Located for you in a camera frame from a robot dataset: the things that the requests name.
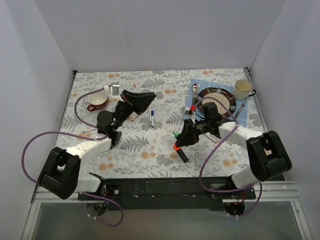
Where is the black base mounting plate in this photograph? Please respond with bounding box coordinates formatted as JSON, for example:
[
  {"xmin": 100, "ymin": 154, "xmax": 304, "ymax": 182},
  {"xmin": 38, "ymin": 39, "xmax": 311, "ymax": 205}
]
[{"xmin": 93, "ymin": 177, "xmax": 241, "ymax": 211}]

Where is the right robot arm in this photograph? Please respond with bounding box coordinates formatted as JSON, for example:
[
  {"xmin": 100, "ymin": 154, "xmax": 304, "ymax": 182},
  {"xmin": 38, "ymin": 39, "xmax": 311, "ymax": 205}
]
[{"xmin": 175, "ymin": 102, "xmax": 292, "ymax": 199}]

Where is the black orange highlighter body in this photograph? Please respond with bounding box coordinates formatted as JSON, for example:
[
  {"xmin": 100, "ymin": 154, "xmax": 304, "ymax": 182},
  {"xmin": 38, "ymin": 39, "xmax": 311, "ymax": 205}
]
[{"xmin": 176, "ymin": 148, "xmax": 189, "ymax": 163}]

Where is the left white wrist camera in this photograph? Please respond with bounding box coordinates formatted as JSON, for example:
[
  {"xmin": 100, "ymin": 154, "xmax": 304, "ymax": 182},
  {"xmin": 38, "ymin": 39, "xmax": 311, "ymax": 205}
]
[{"xmin": 103, "ymin": 82, "xmax": 121, "ymax": 100}]

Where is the blue cap marker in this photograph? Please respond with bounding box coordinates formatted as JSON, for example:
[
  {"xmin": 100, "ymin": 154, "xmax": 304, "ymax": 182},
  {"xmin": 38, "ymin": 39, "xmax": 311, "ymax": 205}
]
[{"xmin": 150, "ymin": 110, "xmax": 154, "ymax": 128}]

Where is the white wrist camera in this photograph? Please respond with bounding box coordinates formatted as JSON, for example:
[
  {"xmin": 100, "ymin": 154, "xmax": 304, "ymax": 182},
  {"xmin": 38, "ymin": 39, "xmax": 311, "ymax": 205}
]
[
  {"xmin": 103, "ymin": 82, "xmax": 121, "ymax": 100},
  {"xmin": 181, "ymin": 106, "xmax": 196, "ymax": 123}
]

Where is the floral tablecloth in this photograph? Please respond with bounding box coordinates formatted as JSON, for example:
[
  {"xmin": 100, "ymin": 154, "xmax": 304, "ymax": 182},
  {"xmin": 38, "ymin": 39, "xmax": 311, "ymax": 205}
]
[{"xmin": 56, "ymin": 68, "xmax": 249, "ymax": 178}]

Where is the cream enamel mug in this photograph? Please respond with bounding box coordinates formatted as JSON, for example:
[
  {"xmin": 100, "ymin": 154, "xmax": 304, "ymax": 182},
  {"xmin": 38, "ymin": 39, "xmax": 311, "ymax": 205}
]
[{"xmin": 232, "ymin": 79, "xmax": 257, "ymax": 101}]

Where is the red white mug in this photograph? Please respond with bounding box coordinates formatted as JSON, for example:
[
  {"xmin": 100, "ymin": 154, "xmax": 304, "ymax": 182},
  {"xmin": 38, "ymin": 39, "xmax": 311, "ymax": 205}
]
[{"xmin": 87, "ymin": 90, "xmax": 109, "ymax": 112}]

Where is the orange highlighter cap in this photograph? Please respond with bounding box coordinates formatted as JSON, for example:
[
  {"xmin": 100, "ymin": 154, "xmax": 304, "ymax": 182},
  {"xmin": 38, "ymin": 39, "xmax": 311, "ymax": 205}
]
[{"xmin": 173, "ymin": 144, "xmax": 181, "ymax": 152}]

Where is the aluminium frame rail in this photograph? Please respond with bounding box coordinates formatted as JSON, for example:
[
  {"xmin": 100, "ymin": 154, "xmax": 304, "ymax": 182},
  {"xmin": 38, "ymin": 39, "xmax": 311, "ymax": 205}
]
[{"xmin": 22, "ymin": 181, "xmax": 312, "ymax": 240}]

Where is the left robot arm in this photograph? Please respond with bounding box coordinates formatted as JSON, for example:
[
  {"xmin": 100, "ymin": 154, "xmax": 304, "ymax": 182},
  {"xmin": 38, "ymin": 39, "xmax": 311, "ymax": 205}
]
[{"xmin": 37, "ymin": 90, "xmax": 156, "ymax": 200}]

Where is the patterned handle knife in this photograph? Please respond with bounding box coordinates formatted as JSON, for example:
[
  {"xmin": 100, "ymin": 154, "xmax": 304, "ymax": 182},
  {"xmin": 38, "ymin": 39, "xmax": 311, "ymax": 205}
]
[{"xmin": 234, "ymin": 98, "xmax": 247, "ymax": 119}]

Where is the dark rimmed cream plate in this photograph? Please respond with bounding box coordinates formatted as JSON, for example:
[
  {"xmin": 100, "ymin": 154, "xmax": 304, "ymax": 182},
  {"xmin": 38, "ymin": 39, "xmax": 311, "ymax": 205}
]
[{"xmin": 197, "ymin": 87, "xmax": 237, "ymax": 119}]

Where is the metal spoon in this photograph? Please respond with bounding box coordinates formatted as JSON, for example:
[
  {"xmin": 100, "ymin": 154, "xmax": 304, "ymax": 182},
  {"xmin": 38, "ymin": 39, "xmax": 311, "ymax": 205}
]
[{"xmin": 191, "ymin": 83, "xmax": 200, "ymax": 106}]

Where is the blue checked placemat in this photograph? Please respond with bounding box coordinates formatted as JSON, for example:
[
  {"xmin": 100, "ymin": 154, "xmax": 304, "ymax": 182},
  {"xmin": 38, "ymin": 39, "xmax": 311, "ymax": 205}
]
[{"xmin": 185, "ymin": 78, "xmax": 248, "ymax": 127}]

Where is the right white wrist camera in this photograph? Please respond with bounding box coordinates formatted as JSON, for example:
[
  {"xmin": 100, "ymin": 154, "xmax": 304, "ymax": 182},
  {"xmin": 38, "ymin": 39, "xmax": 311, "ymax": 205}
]
[{"xmin": 181, "ymin": 106, "xmax": 196, "ymax": 123}]

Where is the pink tip white pen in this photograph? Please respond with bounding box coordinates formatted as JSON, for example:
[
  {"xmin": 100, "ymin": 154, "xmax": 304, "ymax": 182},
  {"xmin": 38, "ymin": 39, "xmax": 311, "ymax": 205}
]
[{"xmin": 82, "ymin": 128, "xmax": 97, "ymax": 134}]

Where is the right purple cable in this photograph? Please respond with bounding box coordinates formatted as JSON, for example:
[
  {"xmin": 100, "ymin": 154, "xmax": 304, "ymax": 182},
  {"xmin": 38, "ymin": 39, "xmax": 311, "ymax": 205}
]
[{"xmin": 192, "ymin": 96, "xmax": 263, "ymax": 218}]

